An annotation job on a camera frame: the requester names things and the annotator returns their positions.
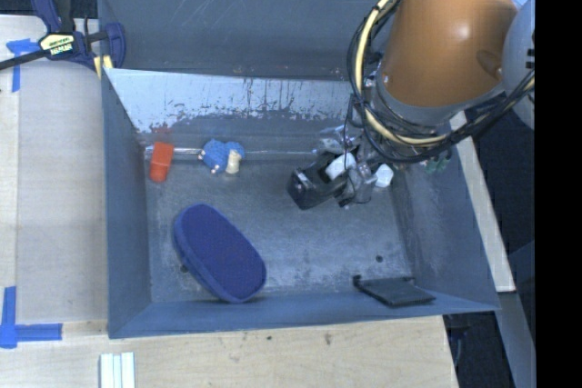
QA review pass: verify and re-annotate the grey metal bin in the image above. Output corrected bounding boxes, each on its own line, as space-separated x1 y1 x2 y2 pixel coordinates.
95 0 502 340

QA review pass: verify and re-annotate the black flat rectangular pad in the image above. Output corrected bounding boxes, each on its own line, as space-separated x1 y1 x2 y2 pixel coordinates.
352 274 437 310

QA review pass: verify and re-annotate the blue and cream toy animal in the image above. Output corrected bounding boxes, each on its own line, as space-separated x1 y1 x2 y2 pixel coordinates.
197 138 247 176

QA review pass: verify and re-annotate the blue oval sponge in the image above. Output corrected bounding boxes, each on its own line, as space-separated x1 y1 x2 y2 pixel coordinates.
171 202 268 304

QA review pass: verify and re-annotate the orange-red small block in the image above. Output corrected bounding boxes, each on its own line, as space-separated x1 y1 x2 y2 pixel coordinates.
148 141 176 184

